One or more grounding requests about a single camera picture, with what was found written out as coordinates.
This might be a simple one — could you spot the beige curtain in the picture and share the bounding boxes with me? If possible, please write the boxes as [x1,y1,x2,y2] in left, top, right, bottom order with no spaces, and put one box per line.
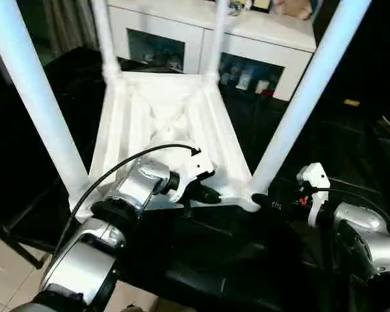
[42,0,101,57]

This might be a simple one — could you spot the white plastic table top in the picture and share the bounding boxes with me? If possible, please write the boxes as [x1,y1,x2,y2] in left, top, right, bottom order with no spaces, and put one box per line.
[69,70,265,224]

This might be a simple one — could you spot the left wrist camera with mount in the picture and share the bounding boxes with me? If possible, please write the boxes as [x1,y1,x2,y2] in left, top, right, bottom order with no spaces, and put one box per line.
[168,150,216,205]

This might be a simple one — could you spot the black shiny mat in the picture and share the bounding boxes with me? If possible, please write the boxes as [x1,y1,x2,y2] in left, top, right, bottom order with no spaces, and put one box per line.
[0,45,390,312]

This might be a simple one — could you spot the white sideboard cabinet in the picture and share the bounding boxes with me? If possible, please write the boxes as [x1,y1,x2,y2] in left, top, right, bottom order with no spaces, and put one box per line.
[106,0,319,102]

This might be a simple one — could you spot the dark cluttered bundle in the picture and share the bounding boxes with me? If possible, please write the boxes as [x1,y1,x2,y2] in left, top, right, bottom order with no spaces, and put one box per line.
[229,0,254,16]

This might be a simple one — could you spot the white printed mug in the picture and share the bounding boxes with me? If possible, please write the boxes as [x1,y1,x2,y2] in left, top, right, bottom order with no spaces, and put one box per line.
[237,68,252,90]

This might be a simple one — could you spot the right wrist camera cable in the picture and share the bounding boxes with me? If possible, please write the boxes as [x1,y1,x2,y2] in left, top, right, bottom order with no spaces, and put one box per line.
[311,186,390,242]

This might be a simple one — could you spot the beige teddy bear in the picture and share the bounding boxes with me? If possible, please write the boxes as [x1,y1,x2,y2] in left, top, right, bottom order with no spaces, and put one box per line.
[275,0,313,21]

